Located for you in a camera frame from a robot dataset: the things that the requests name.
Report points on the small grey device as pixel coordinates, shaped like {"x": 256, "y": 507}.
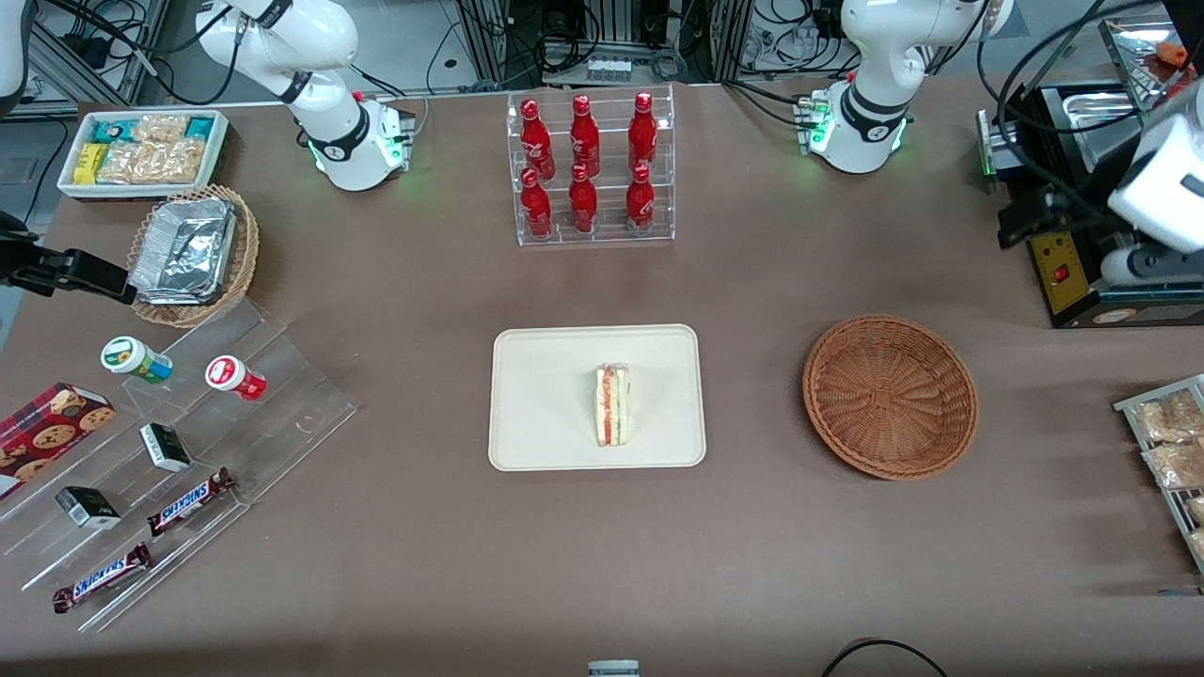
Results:
{"x": 613, "y": 669}

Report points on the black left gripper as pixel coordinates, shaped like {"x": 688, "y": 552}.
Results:
{"x": 1071, "y": 208}

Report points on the red soda bottle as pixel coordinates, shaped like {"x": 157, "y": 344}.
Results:
{"x": 642, "y": 132}
{"x": 583, "y": 201}
{"x": 536, "y": 205}
{"x": 641, "y": 199}
{"x": 536, "y": 141}
{"x": 584, "y": 136}

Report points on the small black carton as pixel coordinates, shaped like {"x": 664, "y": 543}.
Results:
{"x": 166, "y": 448}
{"x": 88, "y": 508}

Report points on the red plaid cookie box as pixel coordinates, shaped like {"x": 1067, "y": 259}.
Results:
{"x": 47, "y": 437}

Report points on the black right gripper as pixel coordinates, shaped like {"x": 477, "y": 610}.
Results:
{"x": 21, "y": 267}

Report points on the triangular sandwich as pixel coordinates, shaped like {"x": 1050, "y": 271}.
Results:
{"x": 611, "y": 404}

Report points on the snickers chocolate bar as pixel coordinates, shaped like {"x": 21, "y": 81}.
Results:
{"x": 102, "y": 577}
{"x": 188, "y": 503}

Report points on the clear acrylic bottle rack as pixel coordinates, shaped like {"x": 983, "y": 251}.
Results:
{"x": 607, "y": 240}

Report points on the clear nut snack bag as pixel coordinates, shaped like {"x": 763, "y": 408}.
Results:
{"x": 1178, "y": 464}
{"x": 1196, "y": 510}
{"x": 1198, "y": 545}
{"x": 1171, "y": 416}

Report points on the yellow snack pack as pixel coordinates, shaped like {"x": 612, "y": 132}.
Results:
{"x": 89, "y": 165}

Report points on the red lidded cup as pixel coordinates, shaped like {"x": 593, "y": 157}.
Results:
{"x": 230, "y": 376}

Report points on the tan wicker basket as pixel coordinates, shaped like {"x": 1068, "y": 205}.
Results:
{"x": 246, "y": 254}

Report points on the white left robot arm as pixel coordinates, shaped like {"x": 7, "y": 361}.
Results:
{"x": 867, "y": 103}

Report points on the round brown wicker basket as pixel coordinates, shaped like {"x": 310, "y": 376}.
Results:
{"x": 889, "y": 400}

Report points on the white power strip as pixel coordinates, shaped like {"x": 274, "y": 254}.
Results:
{"x": 609, "y": 70}

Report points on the stacked aluminium foil containers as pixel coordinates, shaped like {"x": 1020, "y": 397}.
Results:
{"x": 183, "y": 249}

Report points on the teal snack pack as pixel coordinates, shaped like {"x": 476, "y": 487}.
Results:
{"x": 113, "y": 130}
{"x": 200, "y": 128}

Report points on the clear rice cracker bag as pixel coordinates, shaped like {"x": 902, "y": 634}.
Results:
{"x": 127, "y": 165}
{"x": 162, "y": 129}
{"x": 181, "y": 162}

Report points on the black machine with yellow panel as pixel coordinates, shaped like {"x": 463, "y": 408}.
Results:
{"x": 1058, "y": 277}

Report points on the white rectangular snack bin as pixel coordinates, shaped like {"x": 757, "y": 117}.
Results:
{"x": 221, "y": 150}

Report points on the shiny metal tray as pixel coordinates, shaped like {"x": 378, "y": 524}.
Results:
{"x": 1129, "y": 47}

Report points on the clear acrylic stepped shelf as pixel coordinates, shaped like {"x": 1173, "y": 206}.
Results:
{"x": 273, "y": 414}

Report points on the green lidded cup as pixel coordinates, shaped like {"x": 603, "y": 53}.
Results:
{"x": 132, "y": 357}

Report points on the cream rectangular tray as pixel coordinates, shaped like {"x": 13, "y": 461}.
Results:
{"x": 546, "y": 400}

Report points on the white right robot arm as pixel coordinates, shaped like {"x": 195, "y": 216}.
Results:
{"x": 331, "y": 141}

